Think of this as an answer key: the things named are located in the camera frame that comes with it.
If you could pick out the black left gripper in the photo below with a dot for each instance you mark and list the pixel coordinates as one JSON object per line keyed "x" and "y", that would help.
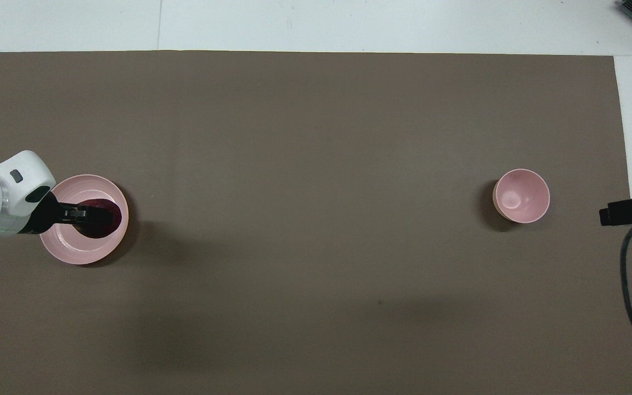
{"x": 44, "y": 216}

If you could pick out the brown table mat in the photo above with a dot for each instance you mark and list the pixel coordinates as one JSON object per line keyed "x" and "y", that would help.
{"x": 316, "y": 164}

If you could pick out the pink plate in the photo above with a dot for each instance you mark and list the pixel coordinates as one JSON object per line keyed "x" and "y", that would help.
{"x": 83, "y": 249}

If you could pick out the dark red apple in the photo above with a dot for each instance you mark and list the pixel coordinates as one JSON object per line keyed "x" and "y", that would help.
{"x": 99, "y": 231}

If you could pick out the pink bowl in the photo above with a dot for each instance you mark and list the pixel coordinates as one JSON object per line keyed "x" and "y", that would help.
{"x": 522, "y": 196}

